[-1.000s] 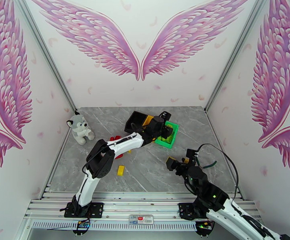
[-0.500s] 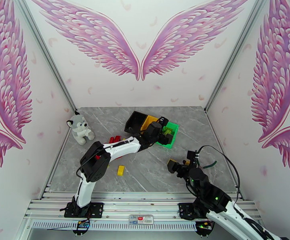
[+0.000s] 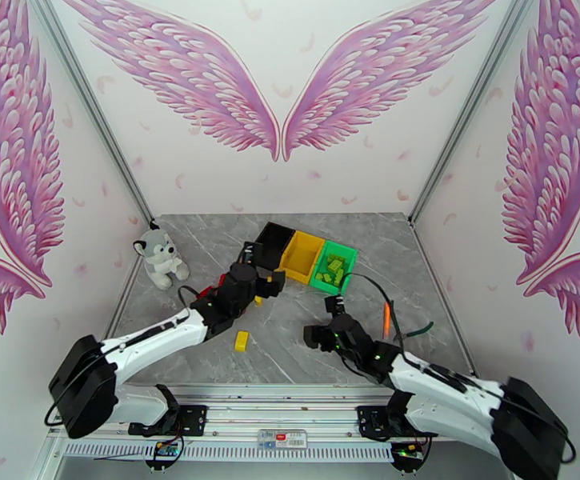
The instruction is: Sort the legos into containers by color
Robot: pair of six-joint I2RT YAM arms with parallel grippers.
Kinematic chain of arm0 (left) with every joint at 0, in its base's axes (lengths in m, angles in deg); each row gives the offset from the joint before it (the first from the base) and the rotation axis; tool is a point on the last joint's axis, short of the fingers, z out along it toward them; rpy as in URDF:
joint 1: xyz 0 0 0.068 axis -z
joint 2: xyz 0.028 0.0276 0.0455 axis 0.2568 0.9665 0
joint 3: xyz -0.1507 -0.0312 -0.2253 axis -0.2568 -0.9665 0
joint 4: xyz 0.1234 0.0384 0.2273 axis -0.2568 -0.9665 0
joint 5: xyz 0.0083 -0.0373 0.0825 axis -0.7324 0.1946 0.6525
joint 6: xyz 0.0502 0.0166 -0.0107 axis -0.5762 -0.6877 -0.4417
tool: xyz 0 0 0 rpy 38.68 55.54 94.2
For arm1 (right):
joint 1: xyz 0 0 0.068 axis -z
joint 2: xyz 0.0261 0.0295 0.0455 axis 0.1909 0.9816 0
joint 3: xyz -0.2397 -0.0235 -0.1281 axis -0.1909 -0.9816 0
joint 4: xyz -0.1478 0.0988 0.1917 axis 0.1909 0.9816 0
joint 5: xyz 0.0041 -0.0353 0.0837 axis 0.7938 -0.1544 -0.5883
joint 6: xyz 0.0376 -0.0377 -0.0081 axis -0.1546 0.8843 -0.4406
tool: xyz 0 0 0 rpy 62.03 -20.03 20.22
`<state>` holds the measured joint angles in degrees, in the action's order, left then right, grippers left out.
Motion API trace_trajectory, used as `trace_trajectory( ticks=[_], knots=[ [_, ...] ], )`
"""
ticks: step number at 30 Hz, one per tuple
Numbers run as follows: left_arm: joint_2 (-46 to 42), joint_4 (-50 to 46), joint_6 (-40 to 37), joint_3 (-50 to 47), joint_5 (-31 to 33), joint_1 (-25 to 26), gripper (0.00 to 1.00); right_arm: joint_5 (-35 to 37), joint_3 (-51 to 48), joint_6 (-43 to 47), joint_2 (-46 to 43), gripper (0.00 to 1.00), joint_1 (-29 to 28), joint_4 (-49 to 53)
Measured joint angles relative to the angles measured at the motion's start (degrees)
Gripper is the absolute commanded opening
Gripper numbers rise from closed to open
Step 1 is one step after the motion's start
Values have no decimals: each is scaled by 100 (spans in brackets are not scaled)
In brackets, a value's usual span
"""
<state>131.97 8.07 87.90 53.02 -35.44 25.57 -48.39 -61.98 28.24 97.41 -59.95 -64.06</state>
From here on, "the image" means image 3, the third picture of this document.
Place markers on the red lego brick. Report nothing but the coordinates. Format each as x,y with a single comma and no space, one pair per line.
204,292

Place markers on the lime green six-stud lego brick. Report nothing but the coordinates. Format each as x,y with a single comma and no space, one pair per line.
336,264

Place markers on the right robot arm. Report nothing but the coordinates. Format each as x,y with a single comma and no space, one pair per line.
444,393

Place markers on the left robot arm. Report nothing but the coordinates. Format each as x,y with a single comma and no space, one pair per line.
154,338

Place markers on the yellow plastic container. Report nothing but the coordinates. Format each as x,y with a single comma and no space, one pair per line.
299,256

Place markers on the black plastic container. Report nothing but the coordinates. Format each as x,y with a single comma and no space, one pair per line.
274,241

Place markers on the green plastic container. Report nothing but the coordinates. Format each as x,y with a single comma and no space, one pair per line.
327,288

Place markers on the grey husky plush toy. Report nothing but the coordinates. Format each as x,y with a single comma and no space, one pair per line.
159,263

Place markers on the white label sticker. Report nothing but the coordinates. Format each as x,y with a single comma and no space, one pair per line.
282,439

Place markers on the small circuit board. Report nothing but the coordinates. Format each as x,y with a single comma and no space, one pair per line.
409,449
164,449

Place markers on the aluminium mounting rail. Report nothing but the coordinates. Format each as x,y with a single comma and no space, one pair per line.
279,413

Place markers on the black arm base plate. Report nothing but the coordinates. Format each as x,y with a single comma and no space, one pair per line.
369,421
194,418

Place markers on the aluminium frame post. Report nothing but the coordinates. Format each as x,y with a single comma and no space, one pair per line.
89,103
473,103

